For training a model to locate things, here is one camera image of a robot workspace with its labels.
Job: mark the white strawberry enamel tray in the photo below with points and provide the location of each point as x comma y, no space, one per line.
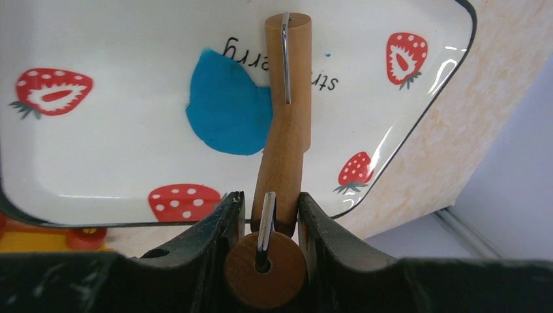
93,97

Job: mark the yellow toy brick car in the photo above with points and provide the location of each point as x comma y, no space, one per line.
19,237

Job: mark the blue play dough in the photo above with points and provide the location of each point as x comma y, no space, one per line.
226,109

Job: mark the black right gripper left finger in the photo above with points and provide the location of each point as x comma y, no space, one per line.
184,274

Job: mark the wooden roller tool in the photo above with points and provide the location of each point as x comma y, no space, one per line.
265,271

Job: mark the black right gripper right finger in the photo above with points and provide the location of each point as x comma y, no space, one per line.
348,275

